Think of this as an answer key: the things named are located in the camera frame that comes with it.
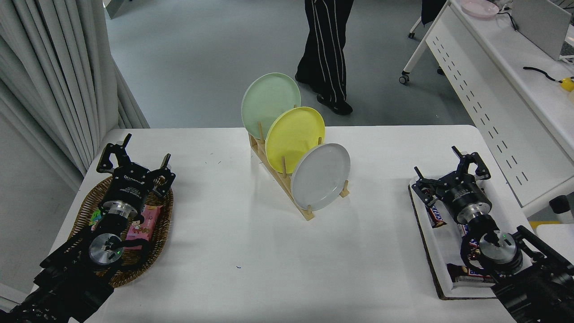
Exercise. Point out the brown wicker basket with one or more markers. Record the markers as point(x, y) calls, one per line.
point(159, 237)

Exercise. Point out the yellow plate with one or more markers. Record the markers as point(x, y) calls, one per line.
point(291, 134)

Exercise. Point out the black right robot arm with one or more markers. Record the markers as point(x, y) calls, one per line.
point(538, 278)

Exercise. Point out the grey curtain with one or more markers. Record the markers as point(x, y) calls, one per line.
point(45, 67)

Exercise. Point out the green snack packet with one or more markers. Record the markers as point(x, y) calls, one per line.
point(95, 218)

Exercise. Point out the wooden plate rack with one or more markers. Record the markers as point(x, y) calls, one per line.
point(308, 214)

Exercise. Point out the yellow round object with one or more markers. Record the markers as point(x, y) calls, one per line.
point(568, 84)

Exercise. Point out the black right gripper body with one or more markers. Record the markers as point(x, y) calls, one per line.
point(466, 193)

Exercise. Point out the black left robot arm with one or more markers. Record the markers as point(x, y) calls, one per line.
point(67, 282)

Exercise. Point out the grey laptop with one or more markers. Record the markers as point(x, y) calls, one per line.
point(538, 22)

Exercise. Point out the brown Snickers bar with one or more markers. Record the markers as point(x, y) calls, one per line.
point(436, 216)
point(466, 273)
point(463, 230)

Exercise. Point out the pink plate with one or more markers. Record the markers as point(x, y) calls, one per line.
point(480, 8)

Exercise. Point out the white cardboard tray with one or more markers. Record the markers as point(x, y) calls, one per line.
point(444, 251)

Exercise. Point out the pale green plate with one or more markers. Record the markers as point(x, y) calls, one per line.
point(264, 98)

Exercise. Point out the white perforated desk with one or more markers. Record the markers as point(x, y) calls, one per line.
point(484, 80)

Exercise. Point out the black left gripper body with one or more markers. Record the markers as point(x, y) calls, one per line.
point(130, 184)

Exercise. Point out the person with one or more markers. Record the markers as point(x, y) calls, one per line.
point(325, 45)

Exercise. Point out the pink snack packet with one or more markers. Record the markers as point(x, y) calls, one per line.
point(143, 229)

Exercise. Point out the small white table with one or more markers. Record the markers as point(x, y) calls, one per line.
point(558, 237)

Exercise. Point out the grey plate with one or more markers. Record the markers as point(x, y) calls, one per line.
point(320, 177)

